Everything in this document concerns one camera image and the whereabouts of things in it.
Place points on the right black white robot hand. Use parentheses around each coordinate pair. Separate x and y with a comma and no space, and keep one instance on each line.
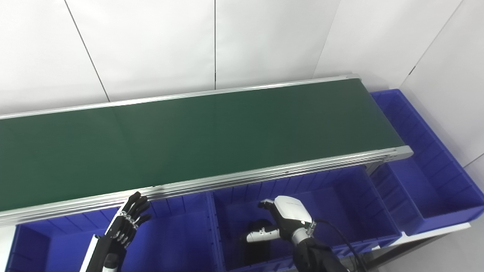
(291,215)

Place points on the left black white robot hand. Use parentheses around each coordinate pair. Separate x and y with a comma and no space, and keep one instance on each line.
(117,234)

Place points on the black cylinder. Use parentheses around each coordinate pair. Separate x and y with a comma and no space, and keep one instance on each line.
(261,251)

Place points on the green conveyor belt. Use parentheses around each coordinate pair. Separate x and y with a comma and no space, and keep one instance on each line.
(264,175)
(208,139)

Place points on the blue plastic bin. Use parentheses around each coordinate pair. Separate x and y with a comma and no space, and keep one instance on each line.
(423,177)
(348,211)
(177,234)

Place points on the aluminium conveyor leg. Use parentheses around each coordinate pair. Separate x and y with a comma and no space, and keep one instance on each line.
(378,166)

